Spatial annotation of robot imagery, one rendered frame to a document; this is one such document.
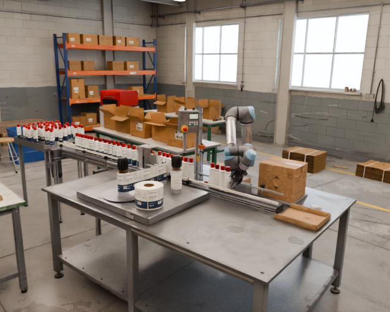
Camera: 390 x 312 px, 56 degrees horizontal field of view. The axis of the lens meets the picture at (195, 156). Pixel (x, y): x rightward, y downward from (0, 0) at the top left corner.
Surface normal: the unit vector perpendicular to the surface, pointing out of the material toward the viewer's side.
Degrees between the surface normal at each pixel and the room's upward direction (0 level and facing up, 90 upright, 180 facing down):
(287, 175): 90
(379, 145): 90
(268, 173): 90
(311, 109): 90
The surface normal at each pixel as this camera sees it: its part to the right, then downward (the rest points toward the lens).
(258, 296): -0.62, 0.18
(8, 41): 0.68, 0.19
